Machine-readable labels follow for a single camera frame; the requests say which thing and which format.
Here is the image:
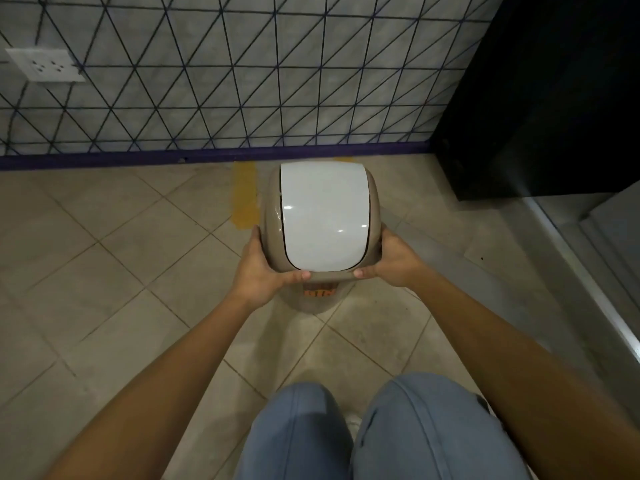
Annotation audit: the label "person's left hand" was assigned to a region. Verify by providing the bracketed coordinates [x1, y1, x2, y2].
[231, 225, 311, 310]

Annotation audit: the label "person's right hand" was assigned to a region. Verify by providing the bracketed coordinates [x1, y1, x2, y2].
[353, 227, 430, 289]

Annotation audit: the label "beige bin lid white flap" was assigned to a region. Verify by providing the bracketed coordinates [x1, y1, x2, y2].
[259, 161, 384, 285]

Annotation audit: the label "person's left forearm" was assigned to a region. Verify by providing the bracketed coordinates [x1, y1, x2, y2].
[41, 290, 257, 480]

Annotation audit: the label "person's right forearm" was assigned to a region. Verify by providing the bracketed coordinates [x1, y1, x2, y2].
[407, 272, 640, 480]

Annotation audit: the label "beige trash bin body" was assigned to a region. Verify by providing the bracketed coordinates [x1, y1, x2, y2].
[281, 282, 355, 314]

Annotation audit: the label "person's blue jeans legs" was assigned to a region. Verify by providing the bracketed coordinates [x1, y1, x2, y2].
[234, 373, 532, 480]

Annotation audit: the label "metal door track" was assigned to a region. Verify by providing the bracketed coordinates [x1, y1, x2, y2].
[520, 197, 640, 365]

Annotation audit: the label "black cabinet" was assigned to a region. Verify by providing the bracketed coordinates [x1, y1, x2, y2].
[433, 0, 640, 202]

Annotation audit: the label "white wall socket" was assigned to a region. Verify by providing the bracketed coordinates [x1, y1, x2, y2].
[6, 48, 87, 84]

